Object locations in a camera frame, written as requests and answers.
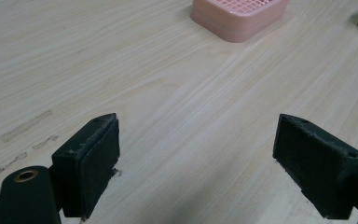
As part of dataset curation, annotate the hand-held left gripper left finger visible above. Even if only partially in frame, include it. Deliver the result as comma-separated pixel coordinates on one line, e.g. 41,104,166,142
51,112,121,220

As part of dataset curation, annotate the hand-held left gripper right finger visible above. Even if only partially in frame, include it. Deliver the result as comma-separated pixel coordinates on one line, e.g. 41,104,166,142
272,113,358,220

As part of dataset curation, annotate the pink plastic basket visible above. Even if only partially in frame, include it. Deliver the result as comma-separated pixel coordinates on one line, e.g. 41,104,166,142
189,0,290,44

